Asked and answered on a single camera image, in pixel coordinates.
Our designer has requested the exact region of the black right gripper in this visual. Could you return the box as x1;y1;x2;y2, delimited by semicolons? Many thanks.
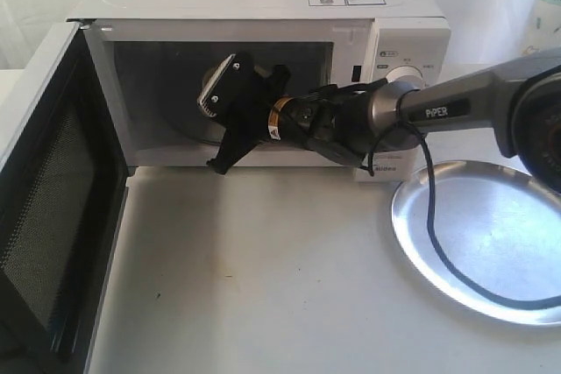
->
197;53;307;175

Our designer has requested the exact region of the white microwave door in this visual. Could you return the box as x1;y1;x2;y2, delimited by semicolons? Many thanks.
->
1;22;128;373

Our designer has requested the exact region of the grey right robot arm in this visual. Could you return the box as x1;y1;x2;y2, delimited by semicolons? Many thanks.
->
197;48;560;191

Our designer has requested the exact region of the white microwave oven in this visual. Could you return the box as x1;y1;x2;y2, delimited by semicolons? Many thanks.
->
69;0;451;167

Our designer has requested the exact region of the upper white dial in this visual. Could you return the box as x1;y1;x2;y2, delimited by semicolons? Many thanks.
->
386;66;426;88

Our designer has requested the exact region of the round steel tray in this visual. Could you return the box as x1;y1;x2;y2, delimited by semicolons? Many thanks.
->
391;160;560;327

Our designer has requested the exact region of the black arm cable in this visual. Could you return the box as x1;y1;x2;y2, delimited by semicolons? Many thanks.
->
363;119;561;310

